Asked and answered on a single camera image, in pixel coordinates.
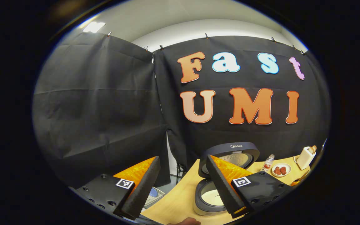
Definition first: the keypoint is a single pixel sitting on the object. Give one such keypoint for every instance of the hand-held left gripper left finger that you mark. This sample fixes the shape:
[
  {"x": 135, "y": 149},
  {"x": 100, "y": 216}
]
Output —
[{"x": 147, "y": 184}]

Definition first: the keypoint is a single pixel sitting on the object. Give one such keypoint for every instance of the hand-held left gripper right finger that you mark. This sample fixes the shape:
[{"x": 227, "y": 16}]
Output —
[{"x": 222, "y": 190}]

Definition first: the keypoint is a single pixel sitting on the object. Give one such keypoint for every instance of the dark grey rice cooker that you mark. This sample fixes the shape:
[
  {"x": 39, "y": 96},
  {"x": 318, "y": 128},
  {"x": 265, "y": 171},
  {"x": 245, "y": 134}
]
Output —
[{"x": 217, "y": 148}]

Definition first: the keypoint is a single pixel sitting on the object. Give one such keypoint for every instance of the blue oval object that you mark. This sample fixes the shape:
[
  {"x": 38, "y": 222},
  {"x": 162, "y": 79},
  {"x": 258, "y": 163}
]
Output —
[{"x": 153, "y": 192}]

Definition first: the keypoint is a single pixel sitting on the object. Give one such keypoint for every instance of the black backdrop stand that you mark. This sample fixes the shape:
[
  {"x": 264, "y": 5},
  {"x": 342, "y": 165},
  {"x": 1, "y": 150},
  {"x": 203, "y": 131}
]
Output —
[{"x": 179, "y": 171}]

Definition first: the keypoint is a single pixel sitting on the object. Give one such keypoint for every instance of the clear drink bottle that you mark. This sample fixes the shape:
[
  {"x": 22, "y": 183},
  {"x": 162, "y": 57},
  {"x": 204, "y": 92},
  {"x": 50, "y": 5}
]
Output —
[{"x": 267, "y": 164}]

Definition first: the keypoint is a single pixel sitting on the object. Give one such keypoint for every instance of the red meat piece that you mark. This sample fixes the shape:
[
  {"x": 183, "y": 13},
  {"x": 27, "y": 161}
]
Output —
[
  {"x": 277, "y": 171},
  {"x": 283, "y": 170}
]

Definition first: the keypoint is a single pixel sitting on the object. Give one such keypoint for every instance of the white round plate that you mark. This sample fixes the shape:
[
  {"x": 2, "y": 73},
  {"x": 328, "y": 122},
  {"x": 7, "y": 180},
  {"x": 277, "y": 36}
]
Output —
[{"x": 287, "y": 166}]

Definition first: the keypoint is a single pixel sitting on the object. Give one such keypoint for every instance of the white toaster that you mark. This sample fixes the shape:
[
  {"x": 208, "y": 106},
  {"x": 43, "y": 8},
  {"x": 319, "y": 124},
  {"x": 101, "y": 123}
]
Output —
[{"x": 305, "y": 159}]

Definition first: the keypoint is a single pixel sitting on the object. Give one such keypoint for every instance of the black backdrop cloth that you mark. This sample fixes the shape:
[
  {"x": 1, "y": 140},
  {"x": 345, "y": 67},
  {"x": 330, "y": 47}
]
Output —
[{"x": 98, "y": 109}]

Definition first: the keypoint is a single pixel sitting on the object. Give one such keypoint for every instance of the toast bread slice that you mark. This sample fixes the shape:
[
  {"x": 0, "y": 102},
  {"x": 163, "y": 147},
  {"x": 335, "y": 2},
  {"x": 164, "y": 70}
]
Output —
[
  {"x": 314, "y": 147},
  {"x": 310, "y": 150}
]

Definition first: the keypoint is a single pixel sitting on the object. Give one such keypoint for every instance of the row of backdrop clips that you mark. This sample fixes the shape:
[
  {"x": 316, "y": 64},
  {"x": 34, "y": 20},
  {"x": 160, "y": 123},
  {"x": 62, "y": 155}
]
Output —
[{"x": 207, "y": 36}]

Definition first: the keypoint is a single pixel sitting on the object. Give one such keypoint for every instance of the ceiling light panel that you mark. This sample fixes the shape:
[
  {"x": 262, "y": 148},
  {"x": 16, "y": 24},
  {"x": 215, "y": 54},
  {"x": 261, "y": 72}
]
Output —
[{"x": 94, "y": 27}]

